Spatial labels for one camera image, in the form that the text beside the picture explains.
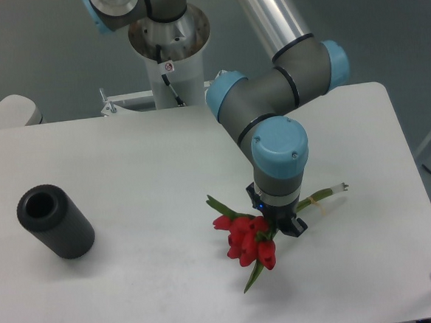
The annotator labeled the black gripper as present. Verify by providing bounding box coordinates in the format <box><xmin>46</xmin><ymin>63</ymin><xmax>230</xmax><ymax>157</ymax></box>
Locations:
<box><xmin>246</xmin><ymin>182</ymin><xmax>308</xmax><ymax>237</ymax></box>

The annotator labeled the red tulip bouquet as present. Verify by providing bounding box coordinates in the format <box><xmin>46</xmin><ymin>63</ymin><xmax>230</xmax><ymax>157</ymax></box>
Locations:
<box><xmin>205</xmin><ymin>181</ymin><xmax>358</xmax><ymax>296</ymax></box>

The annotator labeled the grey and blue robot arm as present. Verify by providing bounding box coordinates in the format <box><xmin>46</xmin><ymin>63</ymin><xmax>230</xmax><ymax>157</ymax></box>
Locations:
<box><xmin>82</xmin><ymin>0</ymin><xmax>350</xmax><ymax>237</ymax></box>

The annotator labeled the black cylindrical vase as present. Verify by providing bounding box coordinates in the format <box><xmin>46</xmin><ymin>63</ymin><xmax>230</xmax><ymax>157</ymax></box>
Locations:
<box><xmin>16</xmin><ymin>184</ymin><xmax>95</xmax><ymax>260</ymax></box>

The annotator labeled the white chair back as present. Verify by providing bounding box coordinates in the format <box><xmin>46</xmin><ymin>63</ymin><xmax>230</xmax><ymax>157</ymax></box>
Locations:
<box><xmin>0</xmin><ymin>94</ymin><xmax>45</xmax><ymax>130</ymax></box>

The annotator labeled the black cable on pedestal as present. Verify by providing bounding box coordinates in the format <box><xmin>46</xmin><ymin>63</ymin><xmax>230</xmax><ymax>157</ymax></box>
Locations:
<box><xmin>154</xmin><ymin>42</ymin><xmax>187</xmax><ymax>109</ymax></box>

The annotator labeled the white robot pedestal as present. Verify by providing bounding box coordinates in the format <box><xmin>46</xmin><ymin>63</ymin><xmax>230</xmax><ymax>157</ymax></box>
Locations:
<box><xmin>128</xmin><ymin>4</ymin><xmax>210</xmax><ymax>104</ymax></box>

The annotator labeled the white metal base frame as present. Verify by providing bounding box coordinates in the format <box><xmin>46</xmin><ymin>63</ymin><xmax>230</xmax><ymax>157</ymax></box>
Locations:
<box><xmin>100</xmin><ymin>80</ymin><xmax>212</xmax><ymax>116</ymax></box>

